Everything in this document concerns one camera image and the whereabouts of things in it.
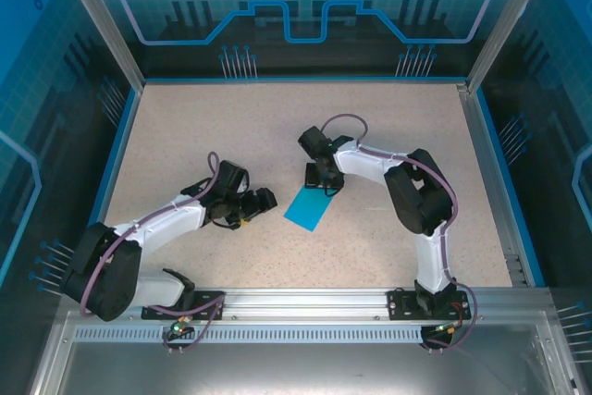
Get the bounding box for blue paper sheet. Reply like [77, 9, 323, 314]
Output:
[283, 185, 335, 233]

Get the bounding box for blue table border strip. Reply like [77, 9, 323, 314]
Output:
[474, 88, 547, 289]
[76, 87, 143, 289]

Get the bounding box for grey metal tray panel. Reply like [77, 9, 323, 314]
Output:
[25, 311, 582, 395]

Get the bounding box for thin black left gripper cable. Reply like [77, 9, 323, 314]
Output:
[210, 215, 249, 231]

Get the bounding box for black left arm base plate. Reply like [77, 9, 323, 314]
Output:
[141, 290, 228, 322]

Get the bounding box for aluminium mounting rail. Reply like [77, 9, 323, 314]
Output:
[59, 286, 554, 325]

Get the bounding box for slotted aluminium cable duct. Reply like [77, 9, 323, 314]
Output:
[72, 326, 429, 343]

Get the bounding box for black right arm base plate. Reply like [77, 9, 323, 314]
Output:
[387, 288, 469, 322]

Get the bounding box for cable connector with green light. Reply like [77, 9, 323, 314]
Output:
[432, 319, 466, 337]
[166, 314, 194, 337]

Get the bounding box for aluminium side rail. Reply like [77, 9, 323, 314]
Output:
[455, 81, 529, 289]

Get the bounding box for aluminium frame post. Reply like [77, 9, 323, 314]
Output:
[463, 0, 560, 93]
[51, 0, 148, 92]

